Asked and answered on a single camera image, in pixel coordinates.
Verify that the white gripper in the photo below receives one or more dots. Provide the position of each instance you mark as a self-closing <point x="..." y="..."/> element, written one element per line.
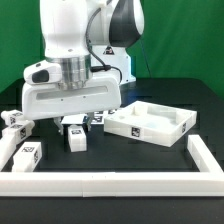
<point x="48" y="101"/>

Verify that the white square tabletop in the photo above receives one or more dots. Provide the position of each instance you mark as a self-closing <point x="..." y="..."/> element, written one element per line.
<point x="152" y="123"/>

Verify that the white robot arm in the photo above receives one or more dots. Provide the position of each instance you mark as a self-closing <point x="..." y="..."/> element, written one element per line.
<point x="72" y="79"/>

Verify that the white marker sheet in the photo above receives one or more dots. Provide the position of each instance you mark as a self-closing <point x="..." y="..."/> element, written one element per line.
<point x="98" y="118"/>

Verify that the white U-shaped fence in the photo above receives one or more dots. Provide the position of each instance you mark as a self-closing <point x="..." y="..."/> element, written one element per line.
<point x="207" y="181"/>

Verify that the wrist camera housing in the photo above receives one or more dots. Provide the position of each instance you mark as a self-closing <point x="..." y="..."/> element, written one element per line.
<point x="43" y="72"/>

